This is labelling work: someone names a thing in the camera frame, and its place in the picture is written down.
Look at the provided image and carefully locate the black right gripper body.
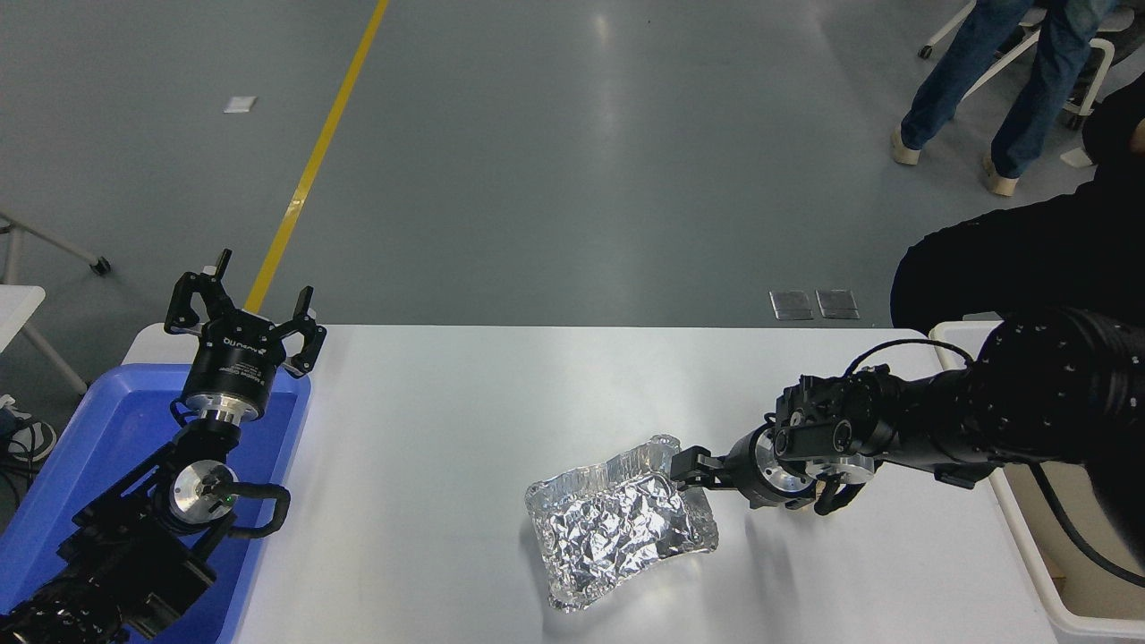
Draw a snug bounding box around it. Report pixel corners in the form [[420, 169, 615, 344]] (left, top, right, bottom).
[[723, 429, 788, 511]]

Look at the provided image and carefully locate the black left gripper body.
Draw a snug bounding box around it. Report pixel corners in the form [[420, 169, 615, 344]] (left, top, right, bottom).
[[182, 313, 289, 405]]

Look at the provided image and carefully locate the silver foil tray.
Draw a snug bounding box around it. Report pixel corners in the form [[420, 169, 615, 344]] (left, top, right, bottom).
[[524, 434, 720, 614]]

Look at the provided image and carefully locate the blue plastic tray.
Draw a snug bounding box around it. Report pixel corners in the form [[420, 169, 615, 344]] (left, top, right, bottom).
[[0, 362, 312, 644]]

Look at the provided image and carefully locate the small white table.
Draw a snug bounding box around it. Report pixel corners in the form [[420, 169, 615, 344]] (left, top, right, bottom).
[[0, 284, 90, 394]]

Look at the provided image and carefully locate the person's foot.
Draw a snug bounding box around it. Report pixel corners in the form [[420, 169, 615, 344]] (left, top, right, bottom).
[[0, 398, 56, 464]]

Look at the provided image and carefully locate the large pale plastic bin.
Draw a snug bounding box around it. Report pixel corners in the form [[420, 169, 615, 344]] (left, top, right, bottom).
[[930, 320, 1145, 640]]

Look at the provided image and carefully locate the person in dark shape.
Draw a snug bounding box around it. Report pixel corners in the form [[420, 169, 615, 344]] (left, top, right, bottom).
[[890, 72, 1145, 336]]

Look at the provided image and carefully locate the standing person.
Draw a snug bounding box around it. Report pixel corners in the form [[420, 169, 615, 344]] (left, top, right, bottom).
[[890, 0, 1119, 196]]

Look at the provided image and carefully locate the white chair base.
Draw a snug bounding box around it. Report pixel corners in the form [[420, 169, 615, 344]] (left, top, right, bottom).
[[919, 0, 1119, 131]]

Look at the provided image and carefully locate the white metal frame with castor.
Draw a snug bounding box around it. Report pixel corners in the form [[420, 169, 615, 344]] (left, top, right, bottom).
[[0, 210, 113, 287]]

